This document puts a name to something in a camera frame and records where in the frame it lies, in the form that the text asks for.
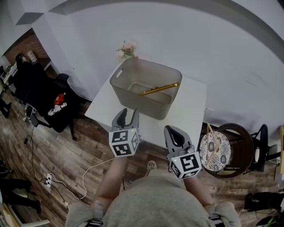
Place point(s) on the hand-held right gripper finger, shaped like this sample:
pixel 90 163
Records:
pixel 187 140
pixel 168 143

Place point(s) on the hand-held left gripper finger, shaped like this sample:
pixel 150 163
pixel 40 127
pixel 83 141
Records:
pixel 116 124
pixel 135 123

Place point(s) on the patterned round cushion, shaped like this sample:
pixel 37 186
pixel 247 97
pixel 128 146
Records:
pixel 219 153

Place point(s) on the black power adapter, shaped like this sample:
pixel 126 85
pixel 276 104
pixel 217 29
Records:
pixel 27 140

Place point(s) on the light wooden triangular frame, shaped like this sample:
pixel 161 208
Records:
pixel 210 146

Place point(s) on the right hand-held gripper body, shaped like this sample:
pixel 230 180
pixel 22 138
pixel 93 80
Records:
pixel 188 164

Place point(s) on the black folding chair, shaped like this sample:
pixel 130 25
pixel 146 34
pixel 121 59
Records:
pixel 261 144

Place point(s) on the red toy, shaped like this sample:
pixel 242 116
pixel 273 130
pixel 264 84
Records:
pixel 60 99

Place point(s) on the white square table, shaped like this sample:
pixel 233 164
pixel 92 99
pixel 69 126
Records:
pixel 192 106

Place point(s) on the person's left forearm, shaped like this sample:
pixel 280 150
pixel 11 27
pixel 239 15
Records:
pixel 112 179

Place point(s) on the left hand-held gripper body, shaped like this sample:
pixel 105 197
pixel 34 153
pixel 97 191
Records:
pixel 123 142

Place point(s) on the person's right forearm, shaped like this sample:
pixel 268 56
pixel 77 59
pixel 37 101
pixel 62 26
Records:
pixel 198 192

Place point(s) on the black office chair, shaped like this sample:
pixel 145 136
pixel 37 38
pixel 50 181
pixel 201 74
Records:
pixel 37 88

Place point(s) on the dark wicker chair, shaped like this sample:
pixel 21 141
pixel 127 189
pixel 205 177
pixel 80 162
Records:
pixel 240 150

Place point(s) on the wooden shelf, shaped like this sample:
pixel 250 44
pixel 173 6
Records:
pixel 281 153

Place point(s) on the white power strip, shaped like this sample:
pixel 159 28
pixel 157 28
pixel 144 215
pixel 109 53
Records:
pixel 48 180

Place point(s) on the person's beige shoe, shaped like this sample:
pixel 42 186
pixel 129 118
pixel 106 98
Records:
pixel 151 167

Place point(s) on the white toy figure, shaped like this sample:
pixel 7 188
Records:
pixel 56 109

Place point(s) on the person's grey shirt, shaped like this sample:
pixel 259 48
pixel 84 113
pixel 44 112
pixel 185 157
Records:
pixel 155 201

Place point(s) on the pink flower bouquet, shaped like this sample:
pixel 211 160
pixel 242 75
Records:
pixel 127 49

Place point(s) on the grey plastic storage bin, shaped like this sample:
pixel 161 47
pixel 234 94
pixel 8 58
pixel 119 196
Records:
pixel 144 108

